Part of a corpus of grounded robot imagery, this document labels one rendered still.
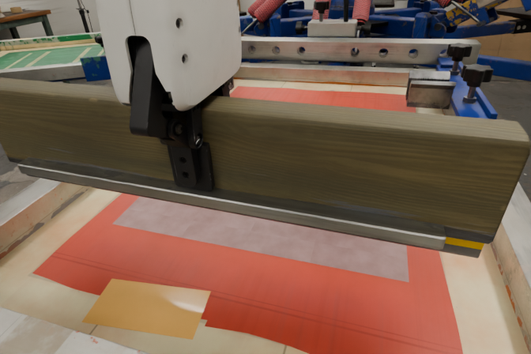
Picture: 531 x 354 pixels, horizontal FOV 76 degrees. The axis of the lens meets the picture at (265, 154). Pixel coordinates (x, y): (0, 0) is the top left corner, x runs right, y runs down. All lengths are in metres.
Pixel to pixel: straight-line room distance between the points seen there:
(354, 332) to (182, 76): 0.25
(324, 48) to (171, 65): 0.75
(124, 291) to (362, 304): 0.22
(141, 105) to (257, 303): 0.21
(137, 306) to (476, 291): 0.31
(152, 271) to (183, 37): 0.26
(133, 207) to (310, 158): 0.31
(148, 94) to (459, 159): 0.18
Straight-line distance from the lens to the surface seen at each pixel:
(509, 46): 5.00
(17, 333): 0.35
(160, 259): 0.40
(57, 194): 0.51
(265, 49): 0.95
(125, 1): 0.20
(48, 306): 0.40
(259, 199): 0.25
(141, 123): 0.20
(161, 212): 0.46
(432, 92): 0.68
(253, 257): 0.37
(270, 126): 0.22
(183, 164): 0.25
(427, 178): 0.23
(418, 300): 0.36
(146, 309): 0.36
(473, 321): 0.36
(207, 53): 0.21
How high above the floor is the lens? 1.23
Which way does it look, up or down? 30 degrees down
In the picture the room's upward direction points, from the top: 3 degrees counter-clockwise
